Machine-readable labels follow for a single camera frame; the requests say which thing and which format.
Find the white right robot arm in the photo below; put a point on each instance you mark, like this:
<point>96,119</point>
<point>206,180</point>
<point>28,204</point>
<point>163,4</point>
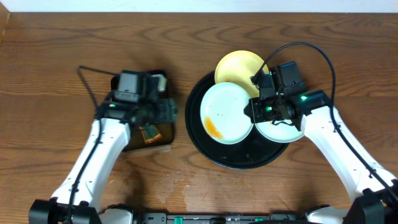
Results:
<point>284,99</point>

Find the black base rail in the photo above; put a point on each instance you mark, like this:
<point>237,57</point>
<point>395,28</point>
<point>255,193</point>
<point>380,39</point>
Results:
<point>163,218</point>

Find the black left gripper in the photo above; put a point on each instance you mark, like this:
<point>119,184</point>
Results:
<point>168,109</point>

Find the black round tray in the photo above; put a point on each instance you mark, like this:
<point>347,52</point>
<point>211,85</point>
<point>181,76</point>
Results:
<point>252,152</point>

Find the orange green sponge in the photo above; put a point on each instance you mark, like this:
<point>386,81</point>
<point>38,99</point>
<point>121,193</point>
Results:
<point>150,133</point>

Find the yellow plate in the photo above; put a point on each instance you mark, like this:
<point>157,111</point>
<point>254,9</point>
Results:
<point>238,67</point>

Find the light green plate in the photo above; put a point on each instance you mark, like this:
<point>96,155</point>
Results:
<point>222,113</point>
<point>283,133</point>

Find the black rectangular water tray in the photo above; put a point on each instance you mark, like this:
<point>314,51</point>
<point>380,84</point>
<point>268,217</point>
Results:
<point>161,133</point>

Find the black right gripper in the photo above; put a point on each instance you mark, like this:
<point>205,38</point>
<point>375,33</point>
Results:
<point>252,110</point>

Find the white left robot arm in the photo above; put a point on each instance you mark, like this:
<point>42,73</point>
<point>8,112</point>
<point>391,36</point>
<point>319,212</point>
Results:
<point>77,200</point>

